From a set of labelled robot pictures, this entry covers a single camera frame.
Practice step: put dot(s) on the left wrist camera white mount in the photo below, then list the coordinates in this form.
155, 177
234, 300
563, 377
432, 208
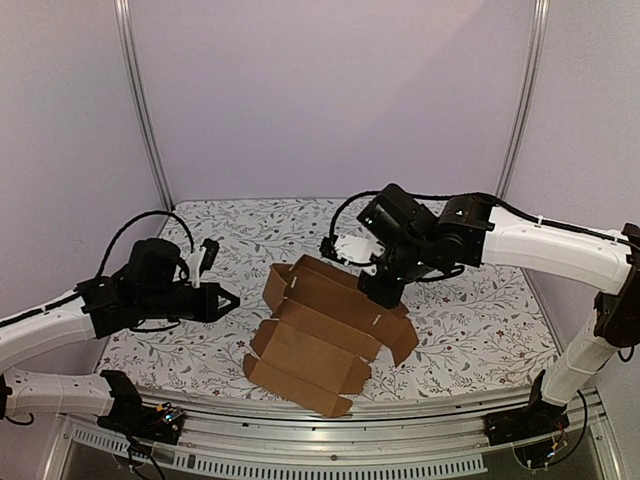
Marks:
201, 260

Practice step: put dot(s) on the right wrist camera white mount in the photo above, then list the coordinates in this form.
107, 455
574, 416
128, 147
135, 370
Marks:
353, 251

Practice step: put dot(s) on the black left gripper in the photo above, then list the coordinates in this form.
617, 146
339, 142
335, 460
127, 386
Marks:
208, 312

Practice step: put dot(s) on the floral patterned table mat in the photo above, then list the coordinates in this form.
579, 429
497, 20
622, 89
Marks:
480, 331

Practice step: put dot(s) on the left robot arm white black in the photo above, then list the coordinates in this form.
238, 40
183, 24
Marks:
157, 283

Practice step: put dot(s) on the aluminium frame post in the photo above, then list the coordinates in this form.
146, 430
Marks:
526, 96
124, 23

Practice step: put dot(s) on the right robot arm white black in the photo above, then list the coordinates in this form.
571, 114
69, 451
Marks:
410, 242

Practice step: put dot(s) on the left aluminium frame post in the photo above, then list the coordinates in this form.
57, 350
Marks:
124, 23

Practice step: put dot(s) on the aluminium front rail frame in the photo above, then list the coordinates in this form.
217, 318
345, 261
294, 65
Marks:
441, 438

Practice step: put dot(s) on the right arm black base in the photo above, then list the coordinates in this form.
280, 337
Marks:
536, 418

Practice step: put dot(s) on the brown cardboard paper box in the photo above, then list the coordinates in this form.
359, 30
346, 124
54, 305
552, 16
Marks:
317, 347

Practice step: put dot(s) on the right aluminium frame post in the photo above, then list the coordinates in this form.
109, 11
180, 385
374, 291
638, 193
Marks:
526, 96

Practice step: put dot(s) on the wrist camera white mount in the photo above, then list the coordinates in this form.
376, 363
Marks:
353, 251
201, 260

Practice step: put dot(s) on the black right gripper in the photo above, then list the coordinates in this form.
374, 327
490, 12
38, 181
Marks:
382, 289

